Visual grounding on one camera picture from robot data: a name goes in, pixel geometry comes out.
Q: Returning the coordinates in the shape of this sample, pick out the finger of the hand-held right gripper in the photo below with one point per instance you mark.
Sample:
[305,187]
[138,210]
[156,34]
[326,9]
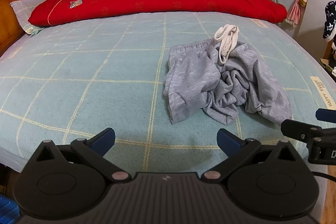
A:
[325,115]
[296,128]

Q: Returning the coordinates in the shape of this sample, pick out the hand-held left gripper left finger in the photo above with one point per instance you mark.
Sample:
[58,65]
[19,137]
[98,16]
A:
[103,140]

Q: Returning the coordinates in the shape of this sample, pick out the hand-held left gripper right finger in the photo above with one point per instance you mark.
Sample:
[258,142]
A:
[228,142]

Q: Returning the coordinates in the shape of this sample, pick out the grey pants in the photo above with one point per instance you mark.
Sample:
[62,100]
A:
[189,77]

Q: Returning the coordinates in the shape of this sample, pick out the green patterned box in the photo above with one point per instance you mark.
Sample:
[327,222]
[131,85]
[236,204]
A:
[326,65]

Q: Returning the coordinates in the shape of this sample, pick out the light blue checked bed sheet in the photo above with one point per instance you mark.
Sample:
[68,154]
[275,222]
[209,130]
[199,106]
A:
[78,82]

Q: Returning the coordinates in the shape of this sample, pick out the wooden chair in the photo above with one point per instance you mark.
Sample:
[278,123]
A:
[327,52]

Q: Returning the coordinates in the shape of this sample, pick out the dark star-print garment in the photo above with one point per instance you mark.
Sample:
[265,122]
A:
[330,22]

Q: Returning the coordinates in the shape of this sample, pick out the white sock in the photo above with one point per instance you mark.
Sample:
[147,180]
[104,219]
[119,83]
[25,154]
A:
[225,45]

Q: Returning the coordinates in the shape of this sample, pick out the blue plastic crate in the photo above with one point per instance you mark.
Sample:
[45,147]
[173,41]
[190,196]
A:
[8,209]

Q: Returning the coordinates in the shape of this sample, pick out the small colourful packet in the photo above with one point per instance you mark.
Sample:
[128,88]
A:
[76,3]

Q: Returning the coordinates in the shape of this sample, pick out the red quilt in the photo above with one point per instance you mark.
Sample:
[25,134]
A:
[157,1]

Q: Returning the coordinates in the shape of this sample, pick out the grey checked pillow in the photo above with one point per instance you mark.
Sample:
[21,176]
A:
[23,7]

